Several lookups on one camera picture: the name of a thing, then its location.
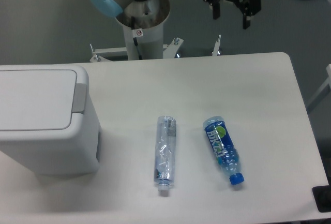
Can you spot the white plastic trash can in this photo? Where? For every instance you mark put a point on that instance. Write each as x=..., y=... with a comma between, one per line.
x=73, y=150

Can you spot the white trash can lid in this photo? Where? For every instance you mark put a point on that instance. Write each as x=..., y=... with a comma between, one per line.
x=36, y=99

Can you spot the blue labelled plastic bottle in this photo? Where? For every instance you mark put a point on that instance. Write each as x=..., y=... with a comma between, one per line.
x=223, y=149

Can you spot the clear crushed plastic bottle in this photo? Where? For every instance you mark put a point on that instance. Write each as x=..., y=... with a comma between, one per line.
x=164, y=169

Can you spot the grey lid push button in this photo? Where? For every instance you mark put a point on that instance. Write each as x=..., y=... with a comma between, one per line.
x=79, y=98

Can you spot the black box at table edge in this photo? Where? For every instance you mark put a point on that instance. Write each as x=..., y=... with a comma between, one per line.
x=322, y=198

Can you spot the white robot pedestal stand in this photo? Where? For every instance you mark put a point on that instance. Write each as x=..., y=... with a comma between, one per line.
x=142, y=44

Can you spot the white frame at right edge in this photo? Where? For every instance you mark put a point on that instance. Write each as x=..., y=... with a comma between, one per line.
x=320, y=93

